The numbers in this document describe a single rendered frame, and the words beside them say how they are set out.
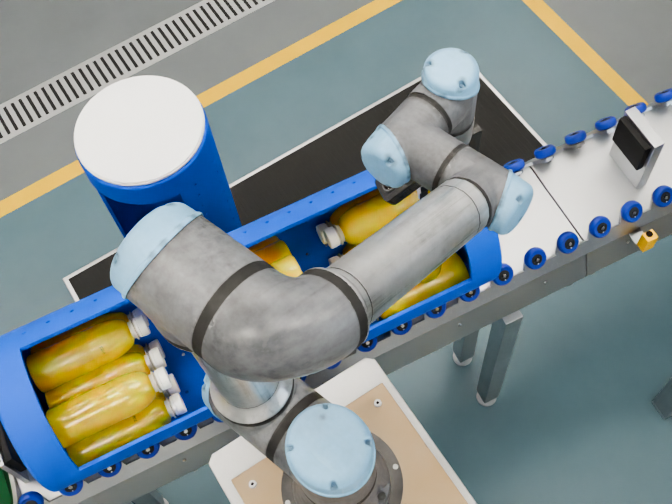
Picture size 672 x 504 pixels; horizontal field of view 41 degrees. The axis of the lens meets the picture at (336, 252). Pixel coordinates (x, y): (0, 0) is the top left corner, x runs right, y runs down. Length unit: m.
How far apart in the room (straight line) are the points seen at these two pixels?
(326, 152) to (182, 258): 2.05
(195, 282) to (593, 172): 1.26
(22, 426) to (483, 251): 0.81
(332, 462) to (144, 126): 0.97
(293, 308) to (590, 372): 1.99
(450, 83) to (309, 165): 1.74
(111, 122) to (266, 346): 1.19
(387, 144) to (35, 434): 0.74
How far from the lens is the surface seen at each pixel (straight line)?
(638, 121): 1.88
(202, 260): 0.88
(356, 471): 1.23
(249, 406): 1.22
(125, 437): 1.63
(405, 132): 1.16
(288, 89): 3.26
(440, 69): 1.20
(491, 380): 2.49
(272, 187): 2.86
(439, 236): 1.02
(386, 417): 1.48
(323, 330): 0.87
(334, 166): 2.88
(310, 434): 1.23
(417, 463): 1.45
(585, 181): 1.97
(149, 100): 1.99
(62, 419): 1.59
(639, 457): 2.74
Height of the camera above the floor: 2.57
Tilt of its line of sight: 63 degrees down
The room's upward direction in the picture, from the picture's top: 8 degrees counter-clockwise
